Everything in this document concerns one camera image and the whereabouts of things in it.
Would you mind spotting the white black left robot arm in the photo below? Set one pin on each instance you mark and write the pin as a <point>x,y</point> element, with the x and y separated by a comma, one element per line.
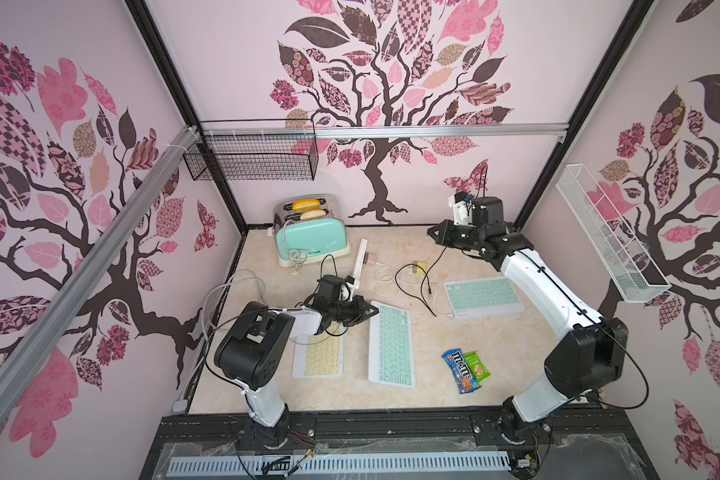
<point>250,352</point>

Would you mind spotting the white slotted cable duct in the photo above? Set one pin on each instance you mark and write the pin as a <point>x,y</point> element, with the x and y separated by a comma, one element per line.
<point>336,465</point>

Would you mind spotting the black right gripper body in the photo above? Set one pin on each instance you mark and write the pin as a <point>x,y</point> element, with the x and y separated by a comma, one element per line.
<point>456,234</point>

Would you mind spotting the green snack packet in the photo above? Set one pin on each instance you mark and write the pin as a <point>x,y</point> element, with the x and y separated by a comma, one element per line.
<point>478,369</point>

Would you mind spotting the aluminium rail back wall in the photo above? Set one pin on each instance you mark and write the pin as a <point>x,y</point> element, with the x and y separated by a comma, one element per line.
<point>372,132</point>

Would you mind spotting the white wire shelf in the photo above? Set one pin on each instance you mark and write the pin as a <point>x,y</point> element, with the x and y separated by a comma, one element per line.
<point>600,208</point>

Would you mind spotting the aluminium rail left wall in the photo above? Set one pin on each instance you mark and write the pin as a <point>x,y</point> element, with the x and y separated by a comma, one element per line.
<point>35,347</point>

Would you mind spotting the black wire basket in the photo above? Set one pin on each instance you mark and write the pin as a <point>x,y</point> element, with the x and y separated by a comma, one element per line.
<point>254,150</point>

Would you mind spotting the green wireless keyboard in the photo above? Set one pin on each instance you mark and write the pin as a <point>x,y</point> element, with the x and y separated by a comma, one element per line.
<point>390,350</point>
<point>477,298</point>

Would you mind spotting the aluminium rail wall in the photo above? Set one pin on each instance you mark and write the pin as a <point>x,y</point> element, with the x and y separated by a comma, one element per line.
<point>35,347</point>
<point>372,132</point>

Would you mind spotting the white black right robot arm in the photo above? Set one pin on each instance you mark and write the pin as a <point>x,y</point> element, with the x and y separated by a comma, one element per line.
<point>591,349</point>

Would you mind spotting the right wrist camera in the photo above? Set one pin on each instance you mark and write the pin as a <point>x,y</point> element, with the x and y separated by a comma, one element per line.
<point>460,203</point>

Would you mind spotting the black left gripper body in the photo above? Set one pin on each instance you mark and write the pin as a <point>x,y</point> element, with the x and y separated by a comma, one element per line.
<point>349,313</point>

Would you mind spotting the blue candy bag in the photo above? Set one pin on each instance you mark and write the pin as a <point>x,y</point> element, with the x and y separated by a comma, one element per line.
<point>465,379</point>

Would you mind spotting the mint green toaster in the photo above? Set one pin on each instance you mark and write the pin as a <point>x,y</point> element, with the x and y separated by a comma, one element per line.
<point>307,229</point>

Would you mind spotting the white power strip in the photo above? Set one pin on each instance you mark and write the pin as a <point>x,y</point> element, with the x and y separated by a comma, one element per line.
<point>357,267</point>

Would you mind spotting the yellow wireless keyboard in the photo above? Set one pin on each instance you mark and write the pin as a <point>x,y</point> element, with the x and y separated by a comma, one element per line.
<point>317,356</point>

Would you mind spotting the yellow USB charger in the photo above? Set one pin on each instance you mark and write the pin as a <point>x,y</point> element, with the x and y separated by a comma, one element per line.
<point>418,268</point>

